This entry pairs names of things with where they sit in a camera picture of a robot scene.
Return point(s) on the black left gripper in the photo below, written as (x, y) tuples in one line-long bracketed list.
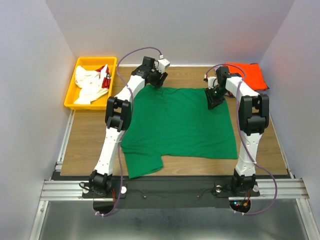
[(158, 83)]

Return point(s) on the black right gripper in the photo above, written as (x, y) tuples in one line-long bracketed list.
[(212, 102)]

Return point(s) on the green t shirt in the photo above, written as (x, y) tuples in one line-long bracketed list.
[(175, 122)]

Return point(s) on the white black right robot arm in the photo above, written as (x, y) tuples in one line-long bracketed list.
[(252, 119)]

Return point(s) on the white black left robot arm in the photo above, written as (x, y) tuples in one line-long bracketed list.
[(118, 116)]

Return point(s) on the folded orange t shirt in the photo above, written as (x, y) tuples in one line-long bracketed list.
[(253, 74)]

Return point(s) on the white t shirt red print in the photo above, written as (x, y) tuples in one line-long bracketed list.
[(93, 84)]

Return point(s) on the yellow plastic bin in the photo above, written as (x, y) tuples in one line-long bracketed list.
[(90, 63)]

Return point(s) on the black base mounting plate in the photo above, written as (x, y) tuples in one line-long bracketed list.
[(155, 192)]

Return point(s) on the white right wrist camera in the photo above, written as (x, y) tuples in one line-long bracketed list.
[(212, 81)]

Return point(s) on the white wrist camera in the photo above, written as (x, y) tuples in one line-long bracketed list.
[(212, 81), (162, 64)]

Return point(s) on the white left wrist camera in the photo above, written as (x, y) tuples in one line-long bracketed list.
[(162, 64)]

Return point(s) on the aluminium frame rail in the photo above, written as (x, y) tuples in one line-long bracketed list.
[(54, 190)]

